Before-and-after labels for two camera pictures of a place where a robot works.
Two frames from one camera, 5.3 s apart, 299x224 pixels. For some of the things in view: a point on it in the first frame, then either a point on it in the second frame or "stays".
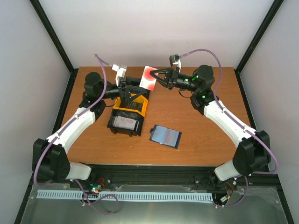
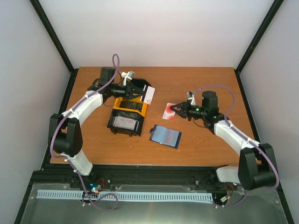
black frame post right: x=265 y=24 stays
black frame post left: x=58 y=45 stays
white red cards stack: x=126 y=123 stays
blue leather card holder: x=166 y=136 stays
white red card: x=147 y=81 → x=168 y=114
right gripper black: x=170 y=77 → x=181 y=113
